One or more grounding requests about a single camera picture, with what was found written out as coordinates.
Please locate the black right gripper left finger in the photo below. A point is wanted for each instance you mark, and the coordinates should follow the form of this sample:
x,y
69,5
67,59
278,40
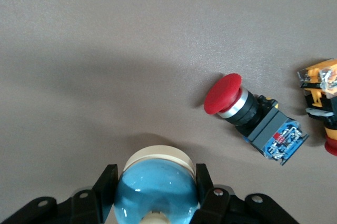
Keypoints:
x,y
79,208

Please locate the orange emergency stop switch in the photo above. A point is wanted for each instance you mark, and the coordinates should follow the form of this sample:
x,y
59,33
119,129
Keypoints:
x,y
316,90

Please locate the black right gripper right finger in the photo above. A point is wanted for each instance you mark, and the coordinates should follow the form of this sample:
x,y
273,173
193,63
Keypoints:
x,y
223,208

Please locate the red mushroom push button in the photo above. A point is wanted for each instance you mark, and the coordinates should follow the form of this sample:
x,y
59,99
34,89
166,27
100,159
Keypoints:
x,y
223,93

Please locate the blue dome call bell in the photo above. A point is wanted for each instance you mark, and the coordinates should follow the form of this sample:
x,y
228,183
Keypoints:
x,y
158,182

